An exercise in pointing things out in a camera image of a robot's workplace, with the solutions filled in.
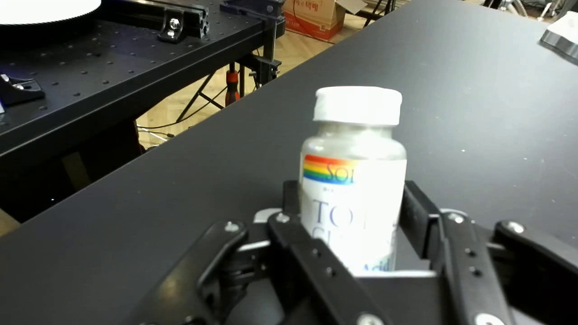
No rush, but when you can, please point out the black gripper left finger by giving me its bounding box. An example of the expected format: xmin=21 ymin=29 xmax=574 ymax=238
xmin=127 ymin=178 xmax=386 ymax=325

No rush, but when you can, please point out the black perforated optical table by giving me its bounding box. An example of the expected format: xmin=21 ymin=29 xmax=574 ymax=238
xmin=0 ymin=0 xmax=285 ymax=224

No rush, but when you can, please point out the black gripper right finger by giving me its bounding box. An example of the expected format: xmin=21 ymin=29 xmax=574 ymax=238
xmin=398 ymin=178 xmax=578 ymax=325

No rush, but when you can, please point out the red clamp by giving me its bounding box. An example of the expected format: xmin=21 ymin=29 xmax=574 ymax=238
xmin=223 ymin=68 xmax=239 ymax=108

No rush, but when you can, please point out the aluminium extrusion bracket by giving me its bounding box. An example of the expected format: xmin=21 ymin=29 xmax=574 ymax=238
xmin=156 ymin=3 xmax=211 ymax=43

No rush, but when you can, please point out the black metal clamp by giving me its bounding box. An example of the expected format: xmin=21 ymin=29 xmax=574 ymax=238
xmin=0 ymin=72 xmax=46 ymax=110

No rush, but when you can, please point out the cardboard box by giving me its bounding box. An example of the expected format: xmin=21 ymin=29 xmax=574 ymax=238
xmin=281 ymin=0 xmax=350 ymax=43

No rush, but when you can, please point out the silver metal plate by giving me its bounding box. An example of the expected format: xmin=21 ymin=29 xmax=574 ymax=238
xmin=536 ymin=9 xmax=578 ymax=66

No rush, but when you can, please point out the white supplement bottle rainbow label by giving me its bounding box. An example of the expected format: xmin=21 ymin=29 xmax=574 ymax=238
xmin=297 ymin=84 xmax=407 ymax=276

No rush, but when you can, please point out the dark blue metal bracket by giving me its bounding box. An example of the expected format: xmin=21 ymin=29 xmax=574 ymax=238
xmin=218 ymin=0 xmax=285 ymax=19

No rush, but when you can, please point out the white round disc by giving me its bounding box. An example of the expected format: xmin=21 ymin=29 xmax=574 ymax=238
xmin=0 ymin=0 xmax=102 ymax=27

